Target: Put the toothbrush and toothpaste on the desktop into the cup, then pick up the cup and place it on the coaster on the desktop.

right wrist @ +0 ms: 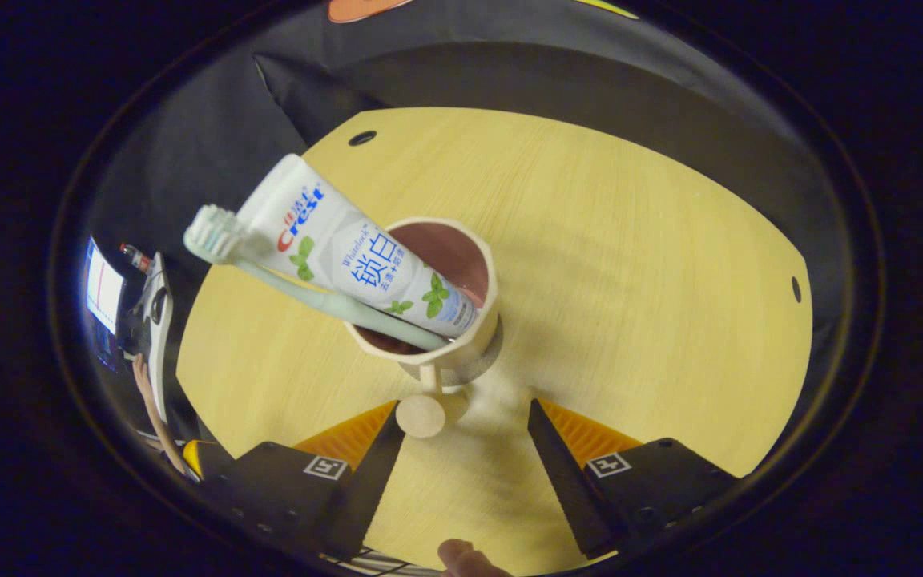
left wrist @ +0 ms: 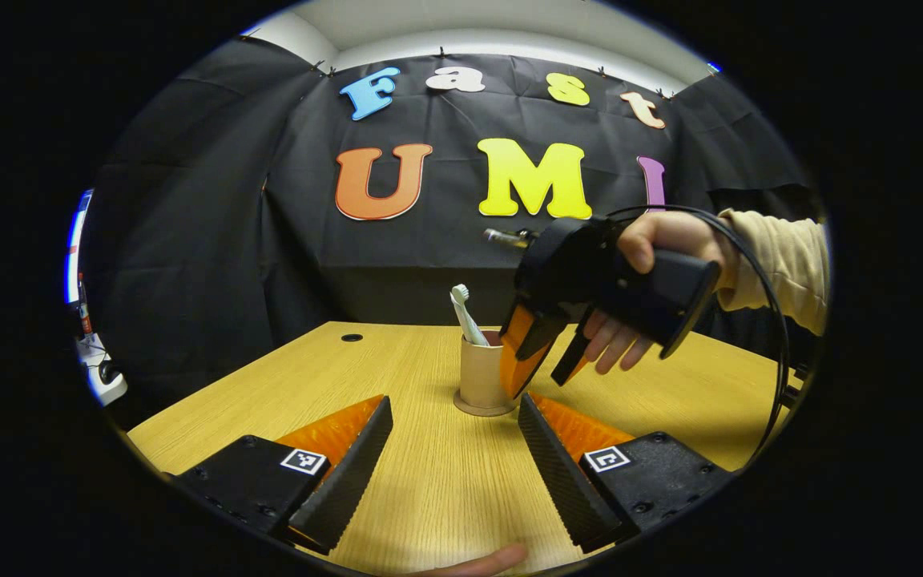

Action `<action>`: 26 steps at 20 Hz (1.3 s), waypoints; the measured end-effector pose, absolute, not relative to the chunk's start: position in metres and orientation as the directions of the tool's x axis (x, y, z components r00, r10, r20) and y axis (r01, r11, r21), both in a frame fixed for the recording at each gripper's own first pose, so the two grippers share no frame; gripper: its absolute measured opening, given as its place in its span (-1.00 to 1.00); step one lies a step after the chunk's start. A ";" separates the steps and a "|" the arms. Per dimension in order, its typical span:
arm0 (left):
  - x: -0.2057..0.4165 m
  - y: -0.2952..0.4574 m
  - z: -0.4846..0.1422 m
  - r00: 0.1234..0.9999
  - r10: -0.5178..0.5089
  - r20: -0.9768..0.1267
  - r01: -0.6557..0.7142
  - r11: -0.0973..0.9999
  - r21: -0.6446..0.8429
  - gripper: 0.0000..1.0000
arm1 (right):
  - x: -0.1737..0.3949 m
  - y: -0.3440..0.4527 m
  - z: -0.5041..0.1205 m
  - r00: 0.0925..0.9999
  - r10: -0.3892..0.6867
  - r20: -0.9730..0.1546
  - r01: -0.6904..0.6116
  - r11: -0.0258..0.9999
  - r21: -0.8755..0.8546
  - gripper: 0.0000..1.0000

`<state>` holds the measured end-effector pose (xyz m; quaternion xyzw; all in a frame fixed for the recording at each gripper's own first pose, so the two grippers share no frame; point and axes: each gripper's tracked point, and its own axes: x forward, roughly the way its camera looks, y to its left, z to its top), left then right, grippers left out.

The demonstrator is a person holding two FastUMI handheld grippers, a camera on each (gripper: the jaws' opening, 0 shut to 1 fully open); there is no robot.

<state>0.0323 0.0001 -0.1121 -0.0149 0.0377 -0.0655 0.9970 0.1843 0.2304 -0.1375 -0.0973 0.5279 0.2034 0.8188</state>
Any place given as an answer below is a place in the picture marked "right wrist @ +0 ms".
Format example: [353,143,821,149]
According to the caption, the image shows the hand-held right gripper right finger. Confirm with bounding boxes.
[527,398,743,560]

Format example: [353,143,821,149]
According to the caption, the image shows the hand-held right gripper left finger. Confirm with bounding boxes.
[197,399,406,562]

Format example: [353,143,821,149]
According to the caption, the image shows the beige cup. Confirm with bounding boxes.
[344,216,504,439]

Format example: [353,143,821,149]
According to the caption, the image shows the pale green toothbrush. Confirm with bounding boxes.
[183,204,450,353]

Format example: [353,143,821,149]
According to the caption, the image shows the white toothpaste tube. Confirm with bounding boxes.
[236,154,482,337]

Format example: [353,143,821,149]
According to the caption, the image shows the wooden desktop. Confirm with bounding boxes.
[175,107,815,577]

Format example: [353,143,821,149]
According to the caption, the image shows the white device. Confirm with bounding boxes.
[137,252,175,426]

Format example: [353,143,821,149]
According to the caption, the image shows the lit computer monitor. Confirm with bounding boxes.
[83,235,126,336]

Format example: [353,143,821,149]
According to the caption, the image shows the red-capped bottle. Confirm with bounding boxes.
[119,243,154,275]

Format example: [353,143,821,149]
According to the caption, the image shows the black backdrop cloth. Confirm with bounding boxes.
[77,0,855,450]

